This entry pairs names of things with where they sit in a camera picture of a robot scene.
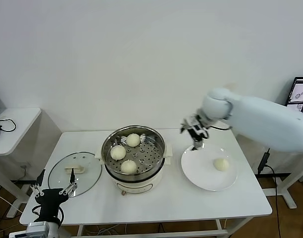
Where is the white cable bundle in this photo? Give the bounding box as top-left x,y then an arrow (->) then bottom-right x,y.
85,223 -> 124,236

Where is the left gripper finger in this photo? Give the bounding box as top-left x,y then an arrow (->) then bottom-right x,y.
31,169 -> 46,198
59,168 -> 79,196

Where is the white steamed baozi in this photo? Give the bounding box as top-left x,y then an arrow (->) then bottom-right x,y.
120,160 -> 137,175
126,133 -> 140,147
213,158 -> 230,172
110,145 -> 127,161

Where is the black looped desk cable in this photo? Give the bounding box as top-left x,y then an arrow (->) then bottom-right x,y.
0,119 -> 17,132

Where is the grey laptop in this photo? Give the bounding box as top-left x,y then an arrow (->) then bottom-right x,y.
286,76 -> 303,117

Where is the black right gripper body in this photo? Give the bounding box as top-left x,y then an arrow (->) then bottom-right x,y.
187,116 -> 209,143

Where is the round white plate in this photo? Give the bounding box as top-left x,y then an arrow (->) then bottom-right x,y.
180,143 -> 239,191

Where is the perforated steel steamer basket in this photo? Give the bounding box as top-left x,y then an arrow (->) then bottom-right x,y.
101,125 -> 166,179

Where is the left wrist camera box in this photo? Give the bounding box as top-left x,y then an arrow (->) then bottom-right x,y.
26,221 -> 50,236

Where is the white side desk with sticker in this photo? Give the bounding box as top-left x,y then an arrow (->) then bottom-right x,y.
255,148 -> 303,210

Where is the white floor cable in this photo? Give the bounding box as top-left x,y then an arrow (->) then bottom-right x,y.
0,192 -> 24,214

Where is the white table leg frame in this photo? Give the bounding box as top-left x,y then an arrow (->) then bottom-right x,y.
76,218 -> 251,238

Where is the black cable with adapter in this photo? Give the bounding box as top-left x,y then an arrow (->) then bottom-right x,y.
256,148 -> 282,238

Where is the round glass pot lid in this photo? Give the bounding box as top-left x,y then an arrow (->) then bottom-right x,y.
48,152 -> 103,198

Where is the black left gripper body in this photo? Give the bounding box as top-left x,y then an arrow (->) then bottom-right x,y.
34,188 -> 69,222

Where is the cream electric cooking pot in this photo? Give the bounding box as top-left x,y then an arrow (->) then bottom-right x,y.
95,142 -> 173,196

